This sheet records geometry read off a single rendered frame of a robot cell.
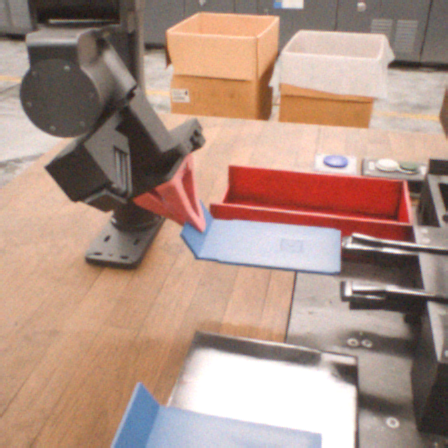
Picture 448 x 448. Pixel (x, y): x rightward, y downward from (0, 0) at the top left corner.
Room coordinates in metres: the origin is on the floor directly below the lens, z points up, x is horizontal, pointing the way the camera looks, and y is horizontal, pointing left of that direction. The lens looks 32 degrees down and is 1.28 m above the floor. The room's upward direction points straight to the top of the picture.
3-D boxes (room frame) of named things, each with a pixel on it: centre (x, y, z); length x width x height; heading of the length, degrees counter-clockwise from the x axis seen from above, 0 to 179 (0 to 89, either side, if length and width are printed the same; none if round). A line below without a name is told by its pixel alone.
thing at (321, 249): (0.42, -0.04, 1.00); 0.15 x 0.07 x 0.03; 79
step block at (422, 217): (0.60, -0.29, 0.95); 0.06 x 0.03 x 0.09; 168
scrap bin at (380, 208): (0.59, -0.12, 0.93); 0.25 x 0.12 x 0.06; 78
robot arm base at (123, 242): (0.60, 0.12, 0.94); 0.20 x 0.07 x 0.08; 168
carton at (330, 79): (2.81, -0.62, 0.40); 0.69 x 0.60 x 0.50; 163
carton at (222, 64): (2.93, 0.00, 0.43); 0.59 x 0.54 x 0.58; 164
